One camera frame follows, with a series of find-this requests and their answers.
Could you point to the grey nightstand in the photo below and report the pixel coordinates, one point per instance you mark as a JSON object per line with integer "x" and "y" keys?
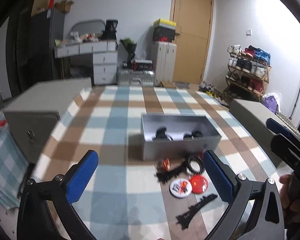
{"x": 32, "y": 115}
{"x": 253, "y": 116}

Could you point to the person's right hand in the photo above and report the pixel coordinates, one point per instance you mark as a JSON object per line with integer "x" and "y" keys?
{"x": 290, "y": 207}

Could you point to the grey right nightstand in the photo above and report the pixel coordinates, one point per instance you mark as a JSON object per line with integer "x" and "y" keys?
{"x": 253, "y": 116}

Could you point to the silver aluminium suitcase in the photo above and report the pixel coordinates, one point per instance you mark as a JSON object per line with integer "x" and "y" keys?
{"x": 129, "y": 77}

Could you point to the white drawer desk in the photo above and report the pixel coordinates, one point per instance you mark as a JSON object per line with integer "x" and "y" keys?
{"x": 103, "y": 57}

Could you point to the wooden shoe rack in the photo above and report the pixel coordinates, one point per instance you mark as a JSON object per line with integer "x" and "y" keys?
{"x": 248, "y": 73}

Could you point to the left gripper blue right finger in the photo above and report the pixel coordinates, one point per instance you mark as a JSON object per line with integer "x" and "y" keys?
{"x": 266, "y": 217}

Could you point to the small cardboard box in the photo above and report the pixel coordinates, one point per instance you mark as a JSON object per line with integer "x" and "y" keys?
{"x": 167, "y": 84}

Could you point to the red round badge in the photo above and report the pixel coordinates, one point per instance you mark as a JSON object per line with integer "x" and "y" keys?
{"x": 199, "y": 184}

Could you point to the dark wardrobe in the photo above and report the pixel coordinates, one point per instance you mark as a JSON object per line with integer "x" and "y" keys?
{"x": 14, "y": 47}

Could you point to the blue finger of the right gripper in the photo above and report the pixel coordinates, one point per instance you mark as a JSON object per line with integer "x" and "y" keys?
{"x": 277, "y": 128}

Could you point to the purple bag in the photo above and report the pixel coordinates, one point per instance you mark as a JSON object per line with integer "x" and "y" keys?
{"x": 272, "y": 102}

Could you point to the grey left nightstand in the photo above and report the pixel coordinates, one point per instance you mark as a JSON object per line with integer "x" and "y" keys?
{"x": 32, "y": 115}

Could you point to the small red clear hair clip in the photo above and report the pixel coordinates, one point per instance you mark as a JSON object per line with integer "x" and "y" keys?
{"x": 165, "y": 164}

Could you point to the black red box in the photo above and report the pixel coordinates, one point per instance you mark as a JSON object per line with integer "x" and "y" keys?
{"x": 138, "y": 65}

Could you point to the teal checkered side cloth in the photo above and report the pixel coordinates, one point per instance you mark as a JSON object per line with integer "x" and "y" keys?
{"x": 13, "y": 167}

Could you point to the silver grey open box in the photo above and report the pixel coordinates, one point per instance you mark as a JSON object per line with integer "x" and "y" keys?
{"x": 177, "y": 126}

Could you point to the wooden door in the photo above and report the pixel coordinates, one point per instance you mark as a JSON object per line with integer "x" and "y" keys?
{"x": 194, "y": 20}

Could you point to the light switch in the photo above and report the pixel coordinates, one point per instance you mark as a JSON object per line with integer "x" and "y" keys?
{"x": 249, "y": 32}

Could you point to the open cardboard box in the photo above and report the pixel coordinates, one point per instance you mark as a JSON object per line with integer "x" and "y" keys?
{"x": 64, "y": 6}

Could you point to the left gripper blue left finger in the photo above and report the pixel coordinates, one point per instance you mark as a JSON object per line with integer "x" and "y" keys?
{"x": 34, "y": 217}

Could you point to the black refrigerator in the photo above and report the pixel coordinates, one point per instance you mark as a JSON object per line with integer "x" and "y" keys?
{"x": 45, "y": 28}

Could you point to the black long hair clip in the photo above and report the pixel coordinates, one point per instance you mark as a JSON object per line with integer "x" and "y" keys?
{"x": 164, "y": 177}
{"x": 185, "y": 218}

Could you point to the black shoe box stack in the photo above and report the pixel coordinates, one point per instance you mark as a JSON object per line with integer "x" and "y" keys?
{"x": 163, "y": 34}

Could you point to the white upright suitcase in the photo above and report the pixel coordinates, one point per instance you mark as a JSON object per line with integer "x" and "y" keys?
{"x": 163, "y": 58}

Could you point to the checkered plaid tablecloth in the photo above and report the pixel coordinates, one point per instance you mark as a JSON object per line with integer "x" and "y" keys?
{"x": 124, "y": 199}

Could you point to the green flower bouquet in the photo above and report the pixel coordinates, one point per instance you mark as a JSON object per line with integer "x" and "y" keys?
{"x": 130, "y": 47}

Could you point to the grey arched mirror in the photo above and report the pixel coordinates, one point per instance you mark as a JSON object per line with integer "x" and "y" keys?
{"x": 88, "y": 27}

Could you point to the black claw hair clip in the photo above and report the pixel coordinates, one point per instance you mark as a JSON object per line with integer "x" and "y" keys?
{"x": 161, "y": 135}

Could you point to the yellow shoe box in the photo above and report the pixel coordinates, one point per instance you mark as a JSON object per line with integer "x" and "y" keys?
{"x": 164, "y": 23}

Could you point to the black bag on desk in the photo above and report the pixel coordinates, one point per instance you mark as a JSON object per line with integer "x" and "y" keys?
{"x": 110, "y": 30}

